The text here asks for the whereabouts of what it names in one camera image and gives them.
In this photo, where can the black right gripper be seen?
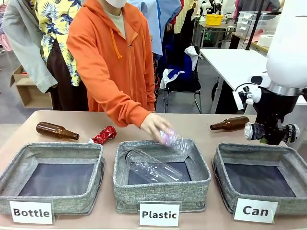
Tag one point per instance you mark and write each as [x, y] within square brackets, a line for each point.
[275, 105]

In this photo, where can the crushed black silver can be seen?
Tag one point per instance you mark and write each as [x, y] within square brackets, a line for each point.
[252, 131]

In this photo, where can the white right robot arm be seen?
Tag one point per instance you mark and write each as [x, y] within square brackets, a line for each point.
[287, 48]

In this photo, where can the person's right forearm orange sleeve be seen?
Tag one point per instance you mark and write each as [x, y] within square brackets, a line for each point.
[122, 106]

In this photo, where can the grey fabric basket can label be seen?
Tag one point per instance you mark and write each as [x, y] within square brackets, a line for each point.
[223, 182]

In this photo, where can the white sign reading Can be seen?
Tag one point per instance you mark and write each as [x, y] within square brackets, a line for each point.
[255, 210]

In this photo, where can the grey fabric basket plastic label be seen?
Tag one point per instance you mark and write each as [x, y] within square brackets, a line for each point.
[163, 194]

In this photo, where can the yellow plastic basket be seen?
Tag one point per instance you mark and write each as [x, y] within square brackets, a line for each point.
[214, 19]

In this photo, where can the crushed red can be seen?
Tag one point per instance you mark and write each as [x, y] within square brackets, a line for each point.
[105, 134]

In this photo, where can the grey fabric basket bottle label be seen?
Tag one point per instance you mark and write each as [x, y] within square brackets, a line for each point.
[62, 198]

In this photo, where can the person's right hand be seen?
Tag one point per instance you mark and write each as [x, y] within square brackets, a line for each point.
[153, 123]

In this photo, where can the brown glass bottle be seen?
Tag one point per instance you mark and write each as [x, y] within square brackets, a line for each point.
[55, 130]
[230, 123]

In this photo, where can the white side table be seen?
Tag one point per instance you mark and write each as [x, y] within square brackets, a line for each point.
[235, 64]

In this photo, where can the white tape roll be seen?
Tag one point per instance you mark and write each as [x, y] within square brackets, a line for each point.
[265, 40]

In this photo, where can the black metal chair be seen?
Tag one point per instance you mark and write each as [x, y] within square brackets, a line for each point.
[184, 85]

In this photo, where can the black slanted pole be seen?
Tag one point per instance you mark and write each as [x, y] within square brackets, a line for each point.
[254, 25]

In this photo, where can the blue white clothes pile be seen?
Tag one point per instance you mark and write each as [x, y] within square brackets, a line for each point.
[178, 69]

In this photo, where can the background metal leg table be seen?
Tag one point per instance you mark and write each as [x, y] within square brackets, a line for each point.
[216, 27]

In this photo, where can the long clear plastic bottle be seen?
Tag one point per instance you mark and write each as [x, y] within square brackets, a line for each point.
[153, 165]

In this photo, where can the white sign reading Plastic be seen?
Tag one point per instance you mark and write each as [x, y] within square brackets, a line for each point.
[159, 214]

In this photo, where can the light blue hanging garment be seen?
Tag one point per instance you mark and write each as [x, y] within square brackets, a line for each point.
[165, 16]

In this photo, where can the person in orange hoodie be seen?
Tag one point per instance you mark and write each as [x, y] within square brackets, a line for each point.
[108, 48]

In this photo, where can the white face mask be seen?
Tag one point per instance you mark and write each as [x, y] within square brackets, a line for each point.
[116, 2]

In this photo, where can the dark brown skirt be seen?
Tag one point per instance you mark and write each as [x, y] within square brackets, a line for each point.
[62, 91]

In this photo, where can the yellow floral shirt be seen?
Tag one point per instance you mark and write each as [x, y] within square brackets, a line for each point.
[55, 21]

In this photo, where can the cardboard box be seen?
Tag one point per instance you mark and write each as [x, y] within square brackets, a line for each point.
[31, 93]

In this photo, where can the white sign reading Bottle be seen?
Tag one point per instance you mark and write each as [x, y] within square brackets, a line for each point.
[31, 212]

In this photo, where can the grey cardigan garment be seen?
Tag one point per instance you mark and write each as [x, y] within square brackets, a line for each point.
[21, 43]

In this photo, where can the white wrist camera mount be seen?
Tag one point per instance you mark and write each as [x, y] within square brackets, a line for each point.
[250, 95]

